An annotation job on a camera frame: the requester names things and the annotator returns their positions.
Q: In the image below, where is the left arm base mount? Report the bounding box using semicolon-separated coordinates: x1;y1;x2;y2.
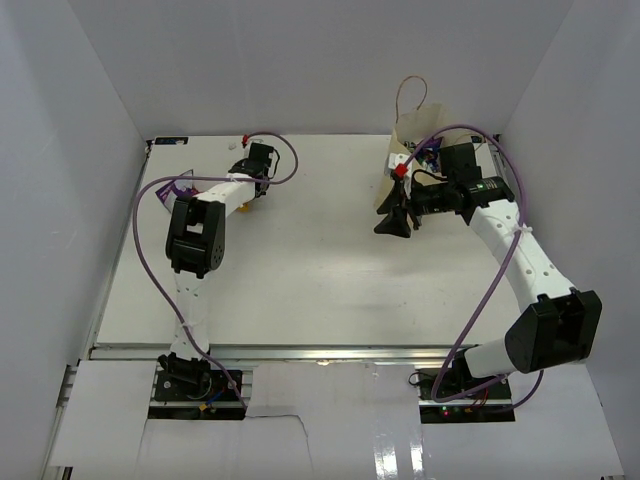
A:
148;353;245;421

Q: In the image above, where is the tan paper bag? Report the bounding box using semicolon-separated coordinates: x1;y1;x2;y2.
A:
374;75;486;209

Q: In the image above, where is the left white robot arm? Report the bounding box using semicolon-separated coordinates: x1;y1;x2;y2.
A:
159;141;280;399

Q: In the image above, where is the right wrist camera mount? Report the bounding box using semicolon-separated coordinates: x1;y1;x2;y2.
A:
385;153;413;197

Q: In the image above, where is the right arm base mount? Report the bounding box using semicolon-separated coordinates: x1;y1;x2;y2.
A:
407;369;515;425

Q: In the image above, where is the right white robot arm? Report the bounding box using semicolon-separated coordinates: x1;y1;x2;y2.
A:
374;144;602;403

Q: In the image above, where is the black XDOF label sticker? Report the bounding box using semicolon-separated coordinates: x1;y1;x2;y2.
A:
154;137;189;145

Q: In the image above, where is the aluminium table frame rail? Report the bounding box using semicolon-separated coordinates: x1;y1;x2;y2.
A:
89;344;449;366

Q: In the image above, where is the purple white snack pouch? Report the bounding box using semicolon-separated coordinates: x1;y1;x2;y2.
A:
155;169;199;213

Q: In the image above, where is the large blue purple snack bag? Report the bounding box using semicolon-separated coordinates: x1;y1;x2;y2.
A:
415;137;442;172

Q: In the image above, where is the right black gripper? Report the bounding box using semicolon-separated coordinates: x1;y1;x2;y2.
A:
374;176;455;239

